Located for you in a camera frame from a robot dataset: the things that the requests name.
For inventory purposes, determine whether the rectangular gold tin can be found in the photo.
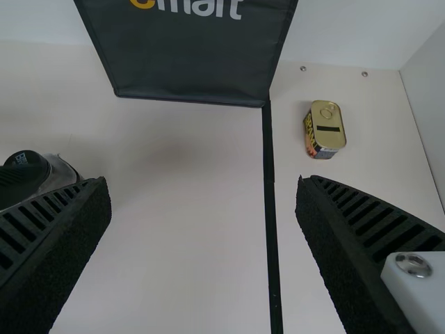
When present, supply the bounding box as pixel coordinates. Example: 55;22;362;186
302;100;348;160

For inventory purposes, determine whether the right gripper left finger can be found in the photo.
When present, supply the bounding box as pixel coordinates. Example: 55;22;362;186
0;176;113;334

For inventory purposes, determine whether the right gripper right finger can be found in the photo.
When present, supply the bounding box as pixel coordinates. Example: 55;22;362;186
295;175;445;334

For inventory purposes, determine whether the black strip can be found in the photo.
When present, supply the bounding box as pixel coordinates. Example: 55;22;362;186
261;99;284;334

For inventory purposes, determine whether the dark grey bag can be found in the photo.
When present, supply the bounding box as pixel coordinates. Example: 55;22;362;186
73;0;299;109

